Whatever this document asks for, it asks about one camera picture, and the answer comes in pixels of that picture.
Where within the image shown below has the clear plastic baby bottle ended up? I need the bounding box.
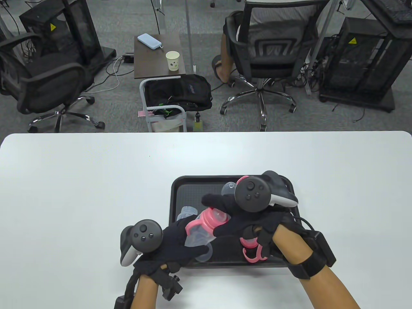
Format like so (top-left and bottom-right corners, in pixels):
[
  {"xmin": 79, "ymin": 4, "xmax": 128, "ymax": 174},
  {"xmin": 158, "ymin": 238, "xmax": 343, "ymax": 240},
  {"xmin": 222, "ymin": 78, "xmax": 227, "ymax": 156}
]
[
  {"xmin": 185, "ymin": 222, "xmax": 216, "ymax": 248},
  {"xmin": 176, "ymin": 206, "xmax": 198, "ymax": 222}
]

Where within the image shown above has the tangle of black cables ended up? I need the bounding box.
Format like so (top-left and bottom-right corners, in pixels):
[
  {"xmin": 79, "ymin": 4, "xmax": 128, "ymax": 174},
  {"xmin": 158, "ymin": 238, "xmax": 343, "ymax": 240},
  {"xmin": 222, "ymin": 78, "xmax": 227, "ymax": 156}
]
[{"xmin": 290, "ymin": 48, "xmax": 333, "ymax": 92}]

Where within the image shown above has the person's right forearm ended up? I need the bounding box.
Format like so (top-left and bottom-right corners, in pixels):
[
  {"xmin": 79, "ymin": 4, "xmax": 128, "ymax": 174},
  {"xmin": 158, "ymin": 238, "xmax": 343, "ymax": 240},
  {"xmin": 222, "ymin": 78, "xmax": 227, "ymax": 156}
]
[{"xmin": 273, "ymin": 224, "xmax": 361, "ymax": 309}]

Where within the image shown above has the black sandal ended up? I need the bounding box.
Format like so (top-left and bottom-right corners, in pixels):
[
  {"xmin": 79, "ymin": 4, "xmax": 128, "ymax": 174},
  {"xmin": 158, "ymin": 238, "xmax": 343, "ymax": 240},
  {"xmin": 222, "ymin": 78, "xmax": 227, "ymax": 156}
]
[{"xmin": 211, "ymin": 55, "xmax": 233, "ymax": 83}]

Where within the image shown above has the black mesh equipment cabinet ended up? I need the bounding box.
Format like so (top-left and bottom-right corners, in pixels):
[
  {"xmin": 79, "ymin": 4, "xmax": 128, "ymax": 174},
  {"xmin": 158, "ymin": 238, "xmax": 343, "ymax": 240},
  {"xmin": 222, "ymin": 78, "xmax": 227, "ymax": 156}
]
[
  {"xmin": 19, "ymin": 0, "xmax": 117, "ymax": 66},
  {"xmin": 319, "ymin": 16, "xmax": 412, "ymax": 113}
]

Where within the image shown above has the person's left forearm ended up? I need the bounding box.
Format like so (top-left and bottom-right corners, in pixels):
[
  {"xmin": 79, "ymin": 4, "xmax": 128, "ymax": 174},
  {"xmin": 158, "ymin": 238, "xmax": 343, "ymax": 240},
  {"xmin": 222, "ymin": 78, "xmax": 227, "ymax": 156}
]
[{"xmin": 132, "ymin": 274, "xmax": 159, "ymax": 309}]

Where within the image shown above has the person's right hand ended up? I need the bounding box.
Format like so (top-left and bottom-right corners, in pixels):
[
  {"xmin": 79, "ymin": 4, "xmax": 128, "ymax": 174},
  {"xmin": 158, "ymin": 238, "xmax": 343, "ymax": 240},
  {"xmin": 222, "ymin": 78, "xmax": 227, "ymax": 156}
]
[{"xmin": 201, "ymin": 193, "xmax": 311, "ymax": 258}]

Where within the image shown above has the grey metal pole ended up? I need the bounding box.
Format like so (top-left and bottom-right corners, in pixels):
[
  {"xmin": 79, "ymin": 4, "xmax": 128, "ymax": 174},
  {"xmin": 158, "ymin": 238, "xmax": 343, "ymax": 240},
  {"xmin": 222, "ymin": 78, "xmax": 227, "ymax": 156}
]
[{"xmin": 185, "ymin": 0, "xmax": 197, "ymax": 74}]

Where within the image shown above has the black plastic tray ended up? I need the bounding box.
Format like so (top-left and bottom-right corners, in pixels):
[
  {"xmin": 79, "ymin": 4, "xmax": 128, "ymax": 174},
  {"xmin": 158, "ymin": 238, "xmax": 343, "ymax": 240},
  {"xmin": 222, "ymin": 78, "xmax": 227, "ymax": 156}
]
[{"xmin": 169, "ymin": 175, "xmax": 301, "ymax": 269}]

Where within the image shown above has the black wrist strap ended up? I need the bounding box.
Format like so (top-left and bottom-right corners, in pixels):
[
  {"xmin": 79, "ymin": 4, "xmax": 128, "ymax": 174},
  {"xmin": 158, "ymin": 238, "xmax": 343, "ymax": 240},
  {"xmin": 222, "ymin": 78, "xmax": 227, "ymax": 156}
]
[{"xmin": 287, "ymin": 249, "xmax": 326, "ymax": 280}]

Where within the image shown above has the light blue power bank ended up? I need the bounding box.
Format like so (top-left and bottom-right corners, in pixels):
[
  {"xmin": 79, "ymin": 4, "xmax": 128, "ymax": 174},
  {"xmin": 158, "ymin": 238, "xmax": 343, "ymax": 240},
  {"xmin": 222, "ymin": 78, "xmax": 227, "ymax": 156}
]
[{"xmin": 137, "ymin": 33, "xmax": 164, "ymax": 51}]

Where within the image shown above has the grey handheld controller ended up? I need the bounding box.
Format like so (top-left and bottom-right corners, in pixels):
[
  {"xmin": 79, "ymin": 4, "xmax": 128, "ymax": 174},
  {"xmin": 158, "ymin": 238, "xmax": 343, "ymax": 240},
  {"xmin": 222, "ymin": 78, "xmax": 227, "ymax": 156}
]
[
  {"xmin": 120, "ymin": 220, "xmax": 163, "ymax": 267},
  {"xmin": 234, "ymin": 171, "xmax": 299, "ymax": 213}
]

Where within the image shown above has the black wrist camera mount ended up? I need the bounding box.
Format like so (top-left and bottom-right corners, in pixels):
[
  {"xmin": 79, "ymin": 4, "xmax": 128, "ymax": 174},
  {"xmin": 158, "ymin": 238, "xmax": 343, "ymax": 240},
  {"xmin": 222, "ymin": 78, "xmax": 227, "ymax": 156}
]
[{"xmin": 155, "ymin": 266, "xmax": 183, "ymax": 301}]

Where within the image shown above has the white plastic bag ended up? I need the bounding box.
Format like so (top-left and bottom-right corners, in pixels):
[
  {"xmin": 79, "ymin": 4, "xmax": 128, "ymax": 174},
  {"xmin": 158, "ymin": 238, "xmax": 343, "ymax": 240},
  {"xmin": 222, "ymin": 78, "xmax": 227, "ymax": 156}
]
[{"xmin": 151, "ymin": 113, "xmax": 181, "ymax": 132}]

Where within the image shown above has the white paper cup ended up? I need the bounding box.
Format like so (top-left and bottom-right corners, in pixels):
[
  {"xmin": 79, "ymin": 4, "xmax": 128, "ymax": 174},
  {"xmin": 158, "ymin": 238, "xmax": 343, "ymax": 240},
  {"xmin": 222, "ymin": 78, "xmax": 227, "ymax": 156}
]
[{"xmin": 165, "ymin": 51, "xmax": 180, "ymax": 71}]

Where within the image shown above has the brown side table white frame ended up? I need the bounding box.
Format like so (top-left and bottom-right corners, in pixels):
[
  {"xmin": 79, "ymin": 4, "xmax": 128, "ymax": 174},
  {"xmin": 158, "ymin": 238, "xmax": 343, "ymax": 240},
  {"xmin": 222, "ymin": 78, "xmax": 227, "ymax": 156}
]
[{"xmin": 134, "ymin": 32, "xmax": 188, "ymax": 133}]

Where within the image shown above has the black mesh office chair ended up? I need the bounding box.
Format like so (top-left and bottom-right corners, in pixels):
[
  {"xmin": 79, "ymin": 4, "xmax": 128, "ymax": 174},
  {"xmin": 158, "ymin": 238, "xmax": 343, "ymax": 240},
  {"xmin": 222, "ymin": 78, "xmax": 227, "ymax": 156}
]
[
  {"xmin": 0, "ymin": 32, "xmax": 106, "ymax": 133},
  {"xmin": 220, "ymin": 0, "xmax": 327, "ymax": 132}
]

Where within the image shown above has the white desk leg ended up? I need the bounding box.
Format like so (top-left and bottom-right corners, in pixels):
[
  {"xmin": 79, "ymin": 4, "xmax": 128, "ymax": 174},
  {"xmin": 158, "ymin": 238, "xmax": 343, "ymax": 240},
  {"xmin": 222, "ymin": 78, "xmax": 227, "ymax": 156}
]
[{"xmin": 151, "ymin": 0, "xmax": 166, "ymax": 35}]

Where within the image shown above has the person's left hand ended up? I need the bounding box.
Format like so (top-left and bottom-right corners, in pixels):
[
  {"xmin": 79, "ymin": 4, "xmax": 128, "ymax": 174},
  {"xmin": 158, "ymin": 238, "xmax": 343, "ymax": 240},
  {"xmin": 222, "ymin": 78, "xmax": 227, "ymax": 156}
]
[{"xmin": 133, "ymin": 219, "xmax": 210, "ymax": 276}]

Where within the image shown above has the black keyboard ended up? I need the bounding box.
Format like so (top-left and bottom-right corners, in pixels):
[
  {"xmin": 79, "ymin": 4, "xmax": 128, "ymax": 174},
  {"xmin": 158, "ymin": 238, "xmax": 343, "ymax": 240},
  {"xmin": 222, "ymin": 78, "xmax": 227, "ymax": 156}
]
[{"xmin": 380, "ymin": 0, "xmax": 412, "ymax": 25}]

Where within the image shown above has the clear dome bottle cap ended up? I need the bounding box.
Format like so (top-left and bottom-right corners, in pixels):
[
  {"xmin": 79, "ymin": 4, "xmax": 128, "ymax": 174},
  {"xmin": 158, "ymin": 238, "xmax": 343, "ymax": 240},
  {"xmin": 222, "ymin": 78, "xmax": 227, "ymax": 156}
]
[
  {"xmin": 221, "ymin": 182, "xmax": 239, "ymax": 197},
  {"xmin": 193, "ymin": 243, "xmax": 213, "ymax": 262}
]

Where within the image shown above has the black backpack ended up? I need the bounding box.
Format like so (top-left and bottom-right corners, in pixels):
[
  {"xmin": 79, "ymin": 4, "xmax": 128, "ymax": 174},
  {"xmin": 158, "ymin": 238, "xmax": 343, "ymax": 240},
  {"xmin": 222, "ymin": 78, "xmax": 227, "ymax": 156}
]
[{"xmin": 144, "ymin": 74, "xmax": 213, "ymax": 112}]

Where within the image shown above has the grey slanted desk leg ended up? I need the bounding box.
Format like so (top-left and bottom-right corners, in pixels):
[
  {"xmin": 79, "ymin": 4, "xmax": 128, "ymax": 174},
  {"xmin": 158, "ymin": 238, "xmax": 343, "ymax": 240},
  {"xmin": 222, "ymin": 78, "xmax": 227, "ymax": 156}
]
[{"xmin": 306, "ymin": 0, "xmax": 342, "ymax": 96}]

